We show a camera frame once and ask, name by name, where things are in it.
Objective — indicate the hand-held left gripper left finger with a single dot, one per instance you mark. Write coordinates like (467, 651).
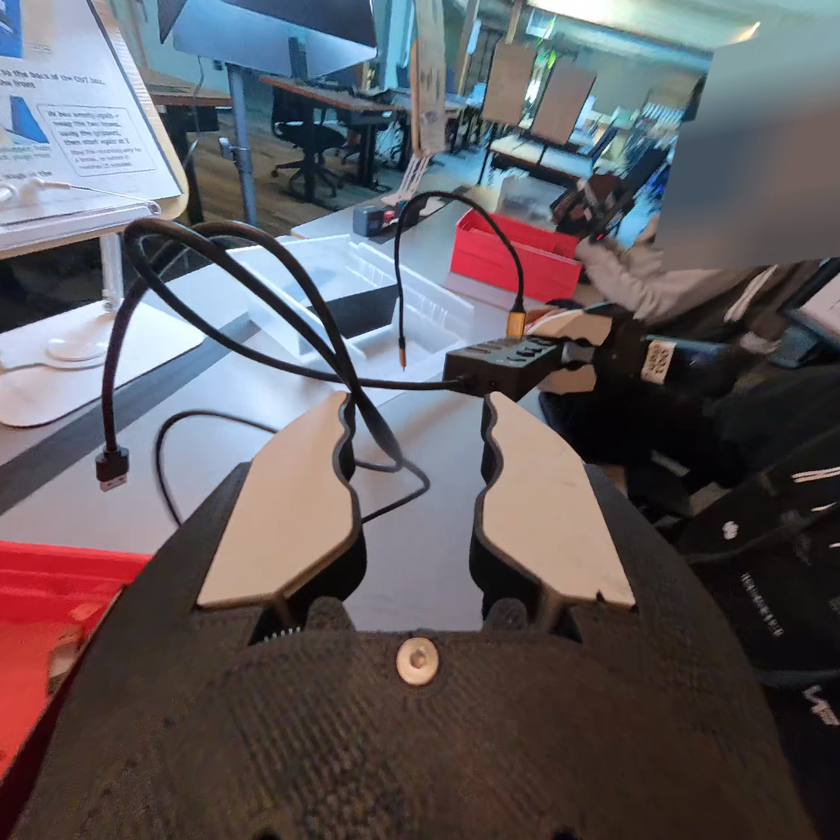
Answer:
(282, 525)

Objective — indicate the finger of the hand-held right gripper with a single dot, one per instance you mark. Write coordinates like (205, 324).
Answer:
(571, 325)
(571, 380)

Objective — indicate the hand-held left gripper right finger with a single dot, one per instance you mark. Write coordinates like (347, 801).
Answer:
(551, 525)

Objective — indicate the red plastic bin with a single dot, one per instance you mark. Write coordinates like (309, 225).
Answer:
(52, 590)
(479, 262)

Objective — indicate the clear plastic bin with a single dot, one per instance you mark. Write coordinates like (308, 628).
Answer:
(295, 262)

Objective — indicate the black bin divider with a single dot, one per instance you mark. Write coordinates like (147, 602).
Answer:
(371, 313)

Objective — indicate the small grey box device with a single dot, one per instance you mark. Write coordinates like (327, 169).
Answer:
(371, 222)

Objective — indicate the instruction sheet on stand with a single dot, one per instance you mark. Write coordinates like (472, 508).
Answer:
(65, 387)

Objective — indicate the wooden pillar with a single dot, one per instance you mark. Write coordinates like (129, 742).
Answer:
(430, 79)

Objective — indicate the black office chair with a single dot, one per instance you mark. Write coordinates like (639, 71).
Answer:
(308, 131)

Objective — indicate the dark office desk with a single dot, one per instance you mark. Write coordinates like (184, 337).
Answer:
(328, 88)

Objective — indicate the grey monitor pole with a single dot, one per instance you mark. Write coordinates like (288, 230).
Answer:
(241, 144)

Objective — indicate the grey computer monitor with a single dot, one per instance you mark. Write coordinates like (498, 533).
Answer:
(262, 33)

